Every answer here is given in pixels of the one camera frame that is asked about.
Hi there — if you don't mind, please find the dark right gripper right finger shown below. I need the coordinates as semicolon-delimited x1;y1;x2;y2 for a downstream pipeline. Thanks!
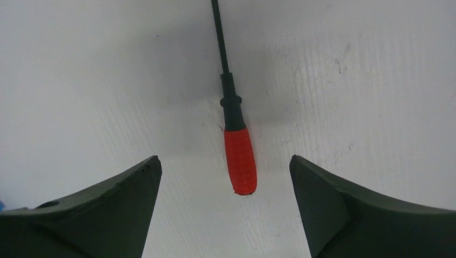
289;155;455;257

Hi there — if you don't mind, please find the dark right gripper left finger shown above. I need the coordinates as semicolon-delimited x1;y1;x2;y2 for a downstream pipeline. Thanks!
1;156;162;257

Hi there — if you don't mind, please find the red black screwdriver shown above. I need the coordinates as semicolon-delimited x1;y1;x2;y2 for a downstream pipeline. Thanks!
211;1;258;196

